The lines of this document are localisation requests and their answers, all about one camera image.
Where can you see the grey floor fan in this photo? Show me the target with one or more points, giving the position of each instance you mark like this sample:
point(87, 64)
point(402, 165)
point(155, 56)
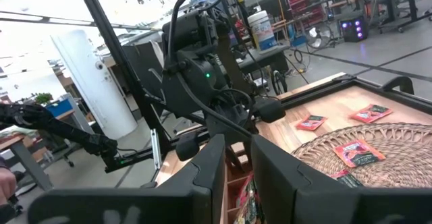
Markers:
point(319, 35)

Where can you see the white blue wipes canister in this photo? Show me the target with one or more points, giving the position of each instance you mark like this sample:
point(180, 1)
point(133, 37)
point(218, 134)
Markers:
point(262, 31)

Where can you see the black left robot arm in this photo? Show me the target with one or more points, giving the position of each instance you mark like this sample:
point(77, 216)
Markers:
point(189, 31)

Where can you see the orange peach tea packet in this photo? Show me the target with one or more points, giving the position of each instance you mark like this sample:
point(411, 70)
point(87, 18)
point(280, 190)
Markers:
point(359, 154)
point(312, 122)
point(371, 113)

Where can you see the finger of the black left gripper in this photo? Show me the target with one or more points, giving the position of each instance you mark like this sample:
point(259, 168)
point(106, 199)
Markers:
point(248, 149)
point(234, 158)

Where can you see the red storage shelving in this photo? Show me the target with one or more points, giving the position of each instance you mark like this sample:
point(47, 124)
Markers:
point(302, 4)

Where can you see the black computer tower purple lights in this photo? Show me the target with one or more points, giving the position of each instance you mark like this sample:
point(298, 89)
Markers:
point(353, 30)

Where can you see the person's hand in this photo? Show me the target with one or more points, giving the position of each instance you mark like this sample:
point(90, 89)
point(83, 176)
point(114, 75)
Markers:
point(6, 183)

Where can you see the blue bin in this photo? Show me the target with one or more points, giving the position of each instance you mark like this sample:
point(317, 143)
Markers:
point(59, 108)

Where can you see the wooden compartment tea box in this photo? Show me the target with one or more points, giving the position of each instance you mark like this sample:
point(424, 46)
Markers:
point(231, 187)

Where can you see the round woven straw placemat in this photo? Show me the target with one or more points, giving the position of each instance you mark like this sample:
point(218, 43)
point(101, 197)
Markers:
point(405, 170)

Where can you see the white round pillar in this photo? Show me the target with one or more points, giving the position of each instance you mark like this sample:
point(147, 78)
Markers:
point(98, 89)

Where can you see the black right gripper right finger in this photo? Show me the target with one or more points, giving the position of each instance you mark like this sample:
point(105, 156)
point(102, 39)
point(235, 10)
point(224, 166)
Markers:
point(276, 180)

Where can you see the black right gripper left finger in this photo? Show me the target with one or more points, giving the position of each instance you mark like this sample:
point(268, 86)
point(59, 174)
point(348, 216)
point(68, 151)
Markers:
point(209, 173)

